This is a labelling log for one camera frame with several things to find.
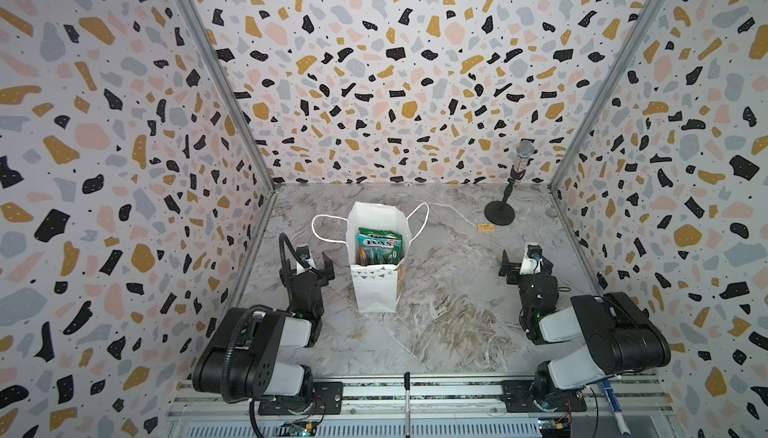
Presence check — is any white paper bag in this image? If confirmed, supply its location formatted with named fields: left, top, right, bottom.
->
left=311, top=202, right=430, bottom=313

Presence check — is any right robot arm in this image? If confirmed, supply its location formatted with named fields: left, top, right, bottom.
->
left=499, top=244, right=671, bottom=412

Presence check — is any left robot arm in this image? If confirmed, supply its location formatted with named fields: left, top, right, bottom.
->
left=192, top=247, right=335, bottom=413

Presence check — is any green snack packet in bag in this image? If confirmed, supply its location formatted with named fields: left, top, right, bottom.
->
left=356, top=228, right=403, bottom=266

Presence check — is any small wooden block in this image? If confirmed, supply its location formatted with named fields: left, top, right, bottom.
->
left=477, top=223, right=495, bottom=233

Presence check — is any black microphone stand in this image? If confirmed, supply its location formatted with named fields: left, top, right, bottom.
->
left=484, top=178, right=517, bottom=226

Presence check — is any silver microphone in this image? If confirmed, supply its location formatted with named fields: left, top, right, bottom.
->
left=510, top=139, right=535, bottom=181

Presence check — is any black and silver pen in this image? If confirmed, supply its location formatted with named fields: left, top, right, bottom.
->
left=403, top=372, right=412, bottom=438

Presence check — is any left circuit board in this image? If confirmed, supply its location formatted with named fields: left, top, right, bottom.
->
left=275, top=420, right=318, bottom=437

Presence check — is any circuit board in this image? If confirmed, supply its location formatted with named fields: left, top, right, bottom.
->
left=275, top=420, right=318, bottom=437
left=537, top=418, right=572, bottom=438

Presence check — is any right circuit board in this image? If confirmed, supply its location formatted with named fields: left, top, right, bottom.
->
left=537, top=418, right=572, bottom=438

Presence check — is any blue marker pen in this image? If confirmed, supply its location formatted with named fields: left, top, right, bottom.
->
left=601, top=379, right=631, bottom=436

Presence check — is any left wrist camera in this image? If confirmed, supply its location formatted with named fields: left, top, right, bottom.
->
left=294, top=245, right=315, bottom=275

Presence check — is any black corrugated cable conduit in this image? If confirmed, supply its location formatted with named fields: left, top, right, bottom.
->
left=219, top=232, right=313, bottom=438

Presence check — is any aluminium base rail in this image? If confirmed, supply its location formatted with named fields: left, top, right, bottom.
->
left=157, top=373, right=685, bottom=437

